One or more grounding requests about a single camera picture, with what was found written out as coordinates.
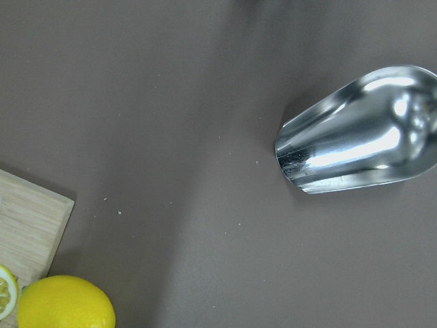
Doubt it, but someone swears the metal scoop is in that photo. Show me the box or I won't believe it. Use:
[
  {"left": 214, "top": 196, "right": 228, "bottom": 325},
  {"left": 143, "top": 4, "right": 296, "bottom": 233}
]
[{"left": 275, "top": 65, "right": 436, "bottom": 194}]

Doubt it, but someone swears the wooden cutting board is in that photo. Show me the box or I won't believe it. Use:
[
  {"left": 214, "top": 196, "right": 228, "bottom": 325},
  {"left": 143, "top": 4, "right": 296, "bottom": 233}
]
[{"left": 0, "top": 168, "right": 75, "bottom": 328}]

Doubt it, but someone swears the whole yellow lemon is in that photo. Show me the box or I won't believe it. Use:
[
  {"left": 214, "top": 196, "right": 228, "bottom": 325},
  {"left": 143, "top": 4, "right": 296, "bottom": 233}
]
[{"left": 17, "top": 275, "right": 116, "bottom": 327}]

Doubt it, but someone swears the lemon half slice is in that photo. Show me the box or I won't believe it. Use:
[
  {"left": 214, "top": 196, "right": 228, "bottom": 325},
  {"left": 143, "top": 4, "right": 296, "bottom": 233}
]
[{"left": 1, "top": 265, "right": 19, "bottom": 320}]

